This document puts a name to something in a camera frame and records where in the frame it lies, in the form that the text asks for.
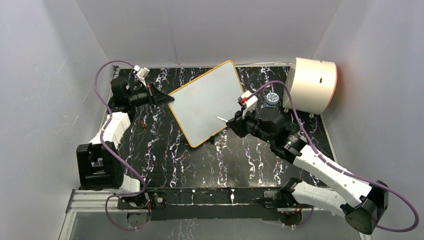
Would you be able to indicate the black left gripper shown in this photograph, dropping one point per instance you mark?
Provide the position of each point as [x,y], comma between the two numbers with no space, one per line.
[157,98]

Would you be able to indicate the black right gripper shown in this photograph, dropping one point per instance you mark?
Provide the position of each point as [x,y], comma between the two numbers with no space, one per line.
[238,125]

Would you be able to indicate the white red marker pen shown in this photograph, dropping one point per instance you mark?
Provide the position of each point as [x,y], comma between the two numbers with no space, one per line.
[221,119]

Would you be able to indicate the yellow framed whiteboard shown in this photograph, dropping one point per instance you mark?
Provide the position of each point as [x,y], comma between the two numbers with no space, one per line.
[200,104]

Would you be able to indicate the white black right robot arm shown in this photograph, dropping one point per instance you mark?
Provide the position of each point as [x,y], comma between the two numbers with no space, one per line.
[360,203]

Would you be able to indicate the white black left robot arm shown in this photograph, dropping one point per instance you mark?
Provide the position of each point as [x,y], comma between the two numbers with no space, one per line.
[99,165]

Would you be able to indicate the blue white patterned jar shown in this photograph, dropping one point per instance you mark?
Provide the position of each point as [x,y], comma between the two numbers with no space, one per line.
[271,99]

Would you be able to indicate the white cylindrical drum container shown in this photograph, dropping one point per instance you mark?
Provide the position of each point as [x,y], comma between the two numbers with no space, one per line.
[312,84]

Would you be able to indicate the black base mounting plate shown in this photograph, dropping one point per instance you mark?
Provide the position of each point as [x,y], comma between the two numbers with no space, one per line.
[263,203]

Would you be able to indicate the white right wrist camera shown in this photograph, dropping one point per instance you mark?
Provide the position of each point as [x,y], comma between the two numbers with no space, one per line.
[248,102]

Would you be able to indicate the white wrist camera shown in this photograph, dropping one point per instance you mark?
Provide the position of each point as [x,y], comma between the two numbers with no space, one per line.
[248,102]
[141,73]

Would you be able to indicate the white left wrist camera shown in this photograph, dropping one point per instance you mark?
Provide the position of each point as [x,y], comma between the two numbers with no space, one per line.
[141,73]

